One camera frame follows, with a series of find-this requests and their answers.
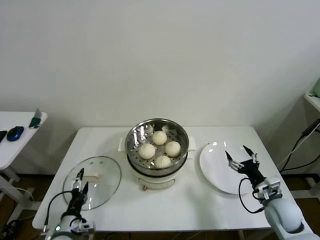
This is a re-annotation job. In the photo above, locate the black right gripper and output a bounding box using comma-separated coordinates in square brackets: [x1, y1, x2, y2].
[224, 145, 267, 188]

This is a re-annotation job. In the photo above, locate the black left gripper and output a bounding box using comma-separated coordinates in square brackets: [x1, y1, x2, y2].
[63, 167, 90, 219]

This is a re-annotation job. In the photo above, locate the round glass pot lid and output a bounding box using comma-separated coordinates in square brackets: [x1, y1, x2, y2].
[62, 156, 123, 212]

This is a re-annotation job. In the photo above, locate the white steamed baozi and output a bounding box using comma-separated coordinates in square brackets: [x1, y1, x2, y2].
[138, 143, 156, 160]
[151, 130, 168, 146]
[165, 141, 182, 158]
[154, 155, 172, 170]

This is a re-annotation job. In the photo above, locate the perforated steel steamer basket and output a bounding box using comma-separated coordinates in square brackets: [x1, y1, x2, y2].
[124, 118, 190, 176]

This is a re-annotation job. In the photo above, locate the white round plate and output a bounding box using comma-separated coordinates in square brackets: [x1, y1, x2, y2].
[199, 141, 260, 195]

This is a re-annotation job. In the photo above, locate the white electric cooker pot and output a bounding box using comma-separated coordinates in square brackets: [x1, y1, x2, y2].
[117, 136, 198, 193]

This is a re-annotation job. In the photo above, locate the white side table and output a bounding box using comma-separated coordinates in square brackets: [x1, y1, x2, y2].
[0, 111, 48, 226]

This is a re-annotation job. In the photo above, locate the black power adapter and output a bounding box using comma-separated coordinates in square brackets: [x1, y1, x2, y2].
[301, 119, 320, 137]

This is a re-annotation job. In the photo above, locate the green utility knife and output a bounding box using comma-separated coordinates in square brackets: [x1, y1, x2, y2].
[28, 107, 43, 130]

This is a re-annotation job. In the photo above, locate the blue computer mouse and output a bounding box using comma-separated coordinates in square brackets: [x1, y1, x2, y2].
[6, 126, 25, 142]

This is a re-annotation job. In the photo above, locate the mint green appliance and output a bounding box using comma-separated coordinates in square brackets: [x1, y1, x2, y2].
[312, 76, 320, 98]

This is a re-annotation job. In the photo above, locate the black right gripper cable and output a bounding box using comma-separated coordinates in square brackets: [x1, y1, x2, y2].
[238, 177, 266, 215]

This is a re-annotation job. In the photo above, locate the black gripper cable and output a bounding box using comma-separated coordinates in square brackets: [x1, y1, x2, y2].
[238, 177, 266, 215]
[42, 190, 75, 232]

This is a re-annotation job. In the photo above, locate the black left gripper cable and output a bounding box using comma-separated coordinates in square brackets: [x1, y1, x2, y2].
[42, 190, 75, 232]

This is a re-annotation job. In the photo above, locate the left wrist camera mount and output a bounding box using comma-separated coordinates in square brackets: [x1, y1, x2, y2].
[72, 219, 96, 235]

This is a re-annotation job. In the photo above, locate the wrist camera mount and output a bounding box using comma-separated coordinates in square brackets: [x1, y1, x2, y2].
[72, 219, 96, 235]
[252, 176, 283, 201]

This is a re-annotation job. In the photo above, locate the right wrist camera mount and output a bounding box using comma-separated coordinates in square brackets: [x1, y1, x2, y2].
[252, 176, 283, 201]

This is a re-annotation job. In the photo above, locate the white floor cable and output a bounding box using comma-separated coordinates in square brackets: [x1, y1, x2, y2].
[13, 187, 35, 202]

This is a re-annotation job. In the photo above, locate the black power cable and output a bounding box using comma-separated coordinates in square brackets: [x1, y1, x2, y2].
[278, 134, 320, 174]

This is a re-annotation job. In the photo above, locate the white power cable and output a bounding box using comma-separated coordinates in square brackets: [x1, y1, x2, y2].
[275, 124, 320, 168]

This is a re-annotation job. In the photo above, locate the black floor cable bundle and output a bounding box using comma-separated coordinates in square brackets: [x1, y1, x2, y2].
[0, 219, 23, 240]

